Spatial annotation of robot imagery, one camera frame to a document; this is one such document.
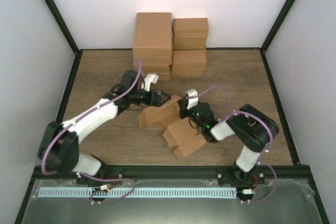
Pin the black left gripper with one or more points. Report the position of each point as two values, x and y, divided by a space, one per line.
157 102

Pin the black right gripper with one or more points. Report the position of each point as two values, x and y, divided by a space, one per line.
184 103

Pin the light blue slotted cable duct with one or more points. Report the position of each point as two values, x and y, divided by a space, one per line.
156 192

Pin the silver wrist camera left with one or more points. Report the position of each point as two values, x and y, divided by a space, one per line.
149 79

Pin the bottom large cardboard box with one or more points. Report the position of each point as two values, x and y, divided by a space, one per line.
162 76

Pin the large cardboard box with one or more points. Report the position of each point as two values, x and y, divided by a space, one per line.
152 35
156 68
162 76
153 61

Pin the upper small cardboard box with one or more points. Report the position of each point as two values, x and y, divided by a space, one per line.
189 43

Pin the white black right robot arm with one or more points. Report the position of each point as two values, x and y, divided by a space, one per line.
255 130

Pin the top large cardboard box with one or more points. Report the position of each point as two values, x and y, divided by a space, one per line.
152 35

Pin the bottom small cardboard box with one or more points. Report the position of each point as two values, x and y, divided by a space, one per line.
187 72

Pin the small cardboard box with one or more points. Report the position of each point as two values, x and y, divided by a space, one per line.
189 43
189 59
191 27
187 72

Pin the top small cardboard box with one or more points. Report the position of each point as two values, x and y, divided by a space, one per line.
191 27

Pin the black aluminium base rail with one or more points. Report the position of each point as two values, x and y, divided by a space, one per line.
222 174

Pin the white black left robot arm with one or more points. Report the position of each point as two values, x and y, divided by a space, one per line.
59 149

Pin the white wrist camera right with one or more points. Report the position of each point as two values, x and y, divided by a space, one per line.
191 98

